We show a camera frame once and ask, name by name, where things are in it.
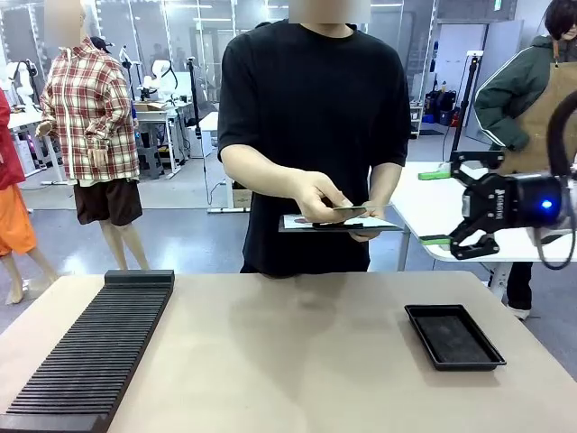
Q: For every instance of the person's right forearm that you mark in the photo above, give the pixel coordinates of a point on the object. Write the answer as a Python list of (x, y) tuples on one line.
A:
[(261, 169)]

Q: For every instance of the person's right hand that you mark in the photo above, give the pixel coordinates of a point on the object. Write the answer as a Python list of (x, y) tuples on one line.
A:
[(315, 198)]

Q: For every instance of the white table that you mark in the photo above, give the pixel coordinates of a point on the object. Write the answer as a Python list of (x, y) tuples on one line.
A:
[(428, 212)]

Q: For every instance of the person's left forearm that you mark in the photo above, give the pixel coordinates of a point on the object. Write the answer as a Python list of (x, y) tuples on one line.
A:
[(383, 185)]

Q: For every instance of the person with black cap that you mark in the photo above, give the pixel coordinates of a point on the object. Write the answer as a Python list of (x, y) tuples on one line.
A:
[(103, 43)]

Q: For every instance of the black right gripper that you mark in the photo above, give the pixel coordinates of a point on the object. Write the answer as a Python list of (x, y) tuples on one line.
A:
[(518, 203)]

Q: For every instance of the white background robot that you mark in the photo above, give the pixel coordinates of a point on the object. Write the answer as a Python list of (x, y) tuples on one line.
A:
[(160, 74), (18, 81)]

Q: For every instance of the person's left hand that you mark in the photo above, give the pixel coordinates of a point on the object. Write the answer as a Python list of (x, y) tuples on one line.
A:
[(376, 212)]

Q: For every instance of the white desk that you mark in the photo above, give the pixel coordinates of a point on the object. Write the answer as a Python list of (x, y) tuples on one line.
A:
[(162, 117), (22, 119)]

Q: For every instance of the black camera tripod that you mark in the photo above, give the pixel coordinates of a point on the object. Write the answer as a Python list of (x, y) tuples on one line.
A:
[(195, 99)]

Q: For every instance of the mannequin in red and orange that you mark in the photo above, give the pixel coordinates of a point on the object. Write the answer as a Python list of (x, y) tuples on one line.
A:
[(13, 216)]

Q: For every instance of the black tripod pole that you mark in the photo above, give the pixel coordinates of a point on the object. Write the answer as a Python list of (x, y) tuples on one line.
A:
[(466, 90)]

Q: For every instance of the grey step stool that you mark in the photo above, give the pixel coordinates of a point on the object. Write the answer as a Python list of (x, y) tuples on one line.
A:
[(149, 162)]

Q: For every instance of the person in brown apron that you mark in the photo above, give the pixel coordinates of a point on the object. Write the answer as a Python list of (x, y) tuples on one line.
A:
[(509, 104)]

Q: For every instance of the black plastic tray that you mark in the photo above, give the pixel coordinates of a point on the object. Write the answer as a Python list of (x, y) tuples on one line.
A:
[(455, 338)]

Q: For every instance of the person in black T-shirt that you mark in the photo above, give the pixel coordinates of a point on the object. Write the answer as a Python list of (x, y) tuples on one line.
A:
[(315, 113)]

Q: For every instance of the white shoe shelf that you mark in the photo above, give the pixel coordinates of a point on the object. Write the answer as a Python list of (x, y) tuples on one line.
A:
[(417, 119)]

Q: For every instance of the black luggage bag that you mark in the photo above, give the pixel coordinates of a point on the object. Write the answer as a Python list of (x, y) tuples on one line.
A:
[(445, 106)]

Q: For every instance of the small cardboard box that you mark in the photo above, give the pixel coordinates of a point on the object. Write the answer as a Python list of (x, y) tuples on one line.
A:
[(242, 198)]

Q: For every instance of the green PCB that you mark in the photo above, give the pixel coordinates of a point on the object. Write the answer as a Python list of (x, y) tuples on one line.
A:
[(356, 208)]

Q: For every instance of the black slotted PCB rack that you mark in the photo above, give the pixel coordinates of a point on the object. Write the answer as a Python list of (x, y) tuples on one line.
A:
[(90, 361)]

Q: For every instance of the black clipboard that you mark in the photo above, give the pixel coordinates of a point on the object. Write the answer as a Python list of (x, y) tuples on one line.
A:
[(288, 224)]

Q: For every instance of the mannequin in plaid shirt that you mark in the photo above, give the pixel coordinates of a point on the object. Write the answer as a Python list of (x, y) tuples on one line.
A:
[(90, 113)]

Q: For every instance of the open cardboard box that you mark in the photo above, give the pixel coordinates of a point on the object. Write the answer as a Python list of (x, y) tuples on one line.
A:
[(151, 107)]

